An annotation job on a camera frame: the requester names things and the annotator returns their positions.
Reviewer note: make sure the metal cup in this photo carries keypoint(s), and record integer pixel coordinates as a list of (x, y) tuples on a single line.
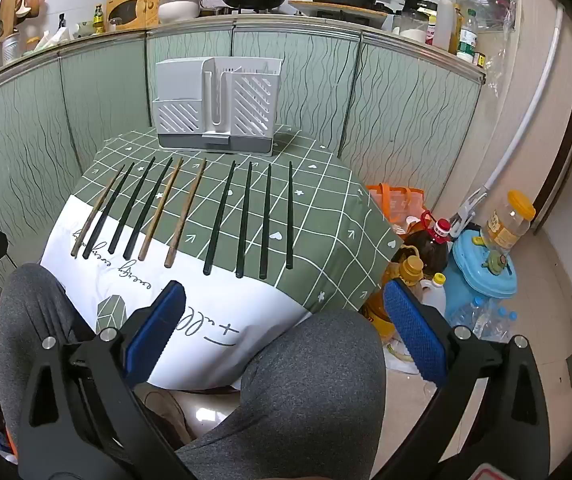
[(10, 50)]

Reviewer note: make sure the person's left leg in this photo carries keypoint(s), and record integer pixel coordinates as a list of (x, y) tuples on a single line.
[(30, 300)]

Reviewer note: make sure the green checked tablecloth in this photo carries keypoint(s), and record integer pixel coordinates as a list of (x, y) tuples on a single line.
[(316, 220)]

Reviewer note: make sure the blue plastic container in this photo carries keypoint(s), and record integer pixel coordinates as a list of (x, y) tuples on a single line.
[(476, 270)]

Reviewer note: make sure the green patterned kitchen cabinet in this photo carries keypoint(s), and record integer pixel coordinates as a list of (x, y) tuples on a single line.
[(25, 125)]

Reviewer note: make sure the green glass bottle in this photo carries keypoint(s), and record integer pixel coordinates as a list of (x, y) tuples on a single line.
[(98, 22)]

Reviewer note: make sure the white crumpled bag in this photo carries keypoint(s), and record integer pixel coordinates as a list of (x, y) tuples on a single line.
[(53, 37)]

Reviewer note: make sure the white bowl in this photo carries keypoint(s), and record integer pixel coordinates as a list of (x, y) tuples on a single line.
[(178, 12)]

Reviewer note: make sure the white squeeze bottle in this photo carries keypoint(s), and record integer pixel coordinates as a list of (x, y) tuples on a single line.
[(443, 25)]

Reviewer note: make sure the small condiment jar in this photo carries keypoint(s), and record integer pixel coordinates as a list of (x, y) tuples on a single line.
[(480, 59)]

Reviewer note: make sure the green capped plastic bottle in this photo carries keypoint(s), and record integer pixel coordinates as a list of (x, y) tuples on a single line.
[(467, 40)]

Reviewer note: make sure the clear jar black lid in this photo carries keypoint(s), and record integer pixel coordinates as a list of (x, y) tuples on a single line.
[(418, 25)]

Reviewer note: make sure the dark oil bottle red cap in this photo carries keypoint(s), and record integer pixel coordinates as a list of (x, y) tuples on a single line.
[(431, 255)]

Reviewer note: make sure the white grey utensil holder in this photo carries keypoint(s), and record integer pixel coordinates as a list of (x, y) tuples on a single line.
[(180, 120)]

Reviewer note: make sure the black chopstick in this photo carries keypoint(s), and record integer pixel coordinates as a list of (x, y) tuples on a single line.
[(245, 220), (220, 217), (266, 220), (110, 210), (133, 205), (290, 215), (149, 208)]

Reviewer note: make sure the white plastic jug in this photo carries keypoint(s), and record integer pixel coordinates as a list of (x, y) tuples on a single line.
[(433, 295)]

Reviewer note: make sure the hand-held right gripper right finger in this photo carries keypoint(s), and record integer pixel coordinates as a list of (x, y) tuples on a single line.
[(416, 330)]

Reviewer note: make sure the yellow wooden storage box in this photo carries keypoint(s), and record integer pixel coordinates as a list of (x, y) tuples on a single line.
[(133, 10)]

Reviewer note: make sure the plastic jar yellow lid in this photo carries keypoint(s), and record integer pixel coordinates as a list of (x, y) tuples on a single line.
[(508, 222)]

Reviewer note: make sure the wooden chopstick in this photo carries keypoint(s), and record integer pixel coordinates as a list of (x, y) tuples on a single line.
[(186, 212), (161, 208), (98, 211)]

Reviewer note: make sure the round wooden cutting board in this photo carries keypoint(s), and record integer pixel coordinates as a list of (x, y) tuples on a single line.
[(341, 10)]

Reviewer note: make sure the yellow oil bottle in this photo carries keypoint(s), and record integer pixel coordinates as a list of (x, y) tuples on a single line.
[(406, 270)]

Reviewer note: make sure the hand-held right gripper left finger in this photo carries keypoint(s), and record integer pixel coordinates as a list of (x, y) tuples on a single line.
[(158, 325)]

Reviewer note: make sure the clear water bottle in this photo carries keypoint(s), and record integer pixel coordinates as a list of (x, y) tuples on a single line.
[(466, 315), (498, 325)]

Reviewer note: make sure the white pipe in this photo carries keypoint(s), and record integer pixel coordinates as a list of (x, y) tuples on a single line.
[(531, 105)]

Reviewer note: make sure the orange bag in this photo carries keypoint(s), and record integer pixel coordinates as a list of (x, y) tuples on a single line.
[(396, 200)]

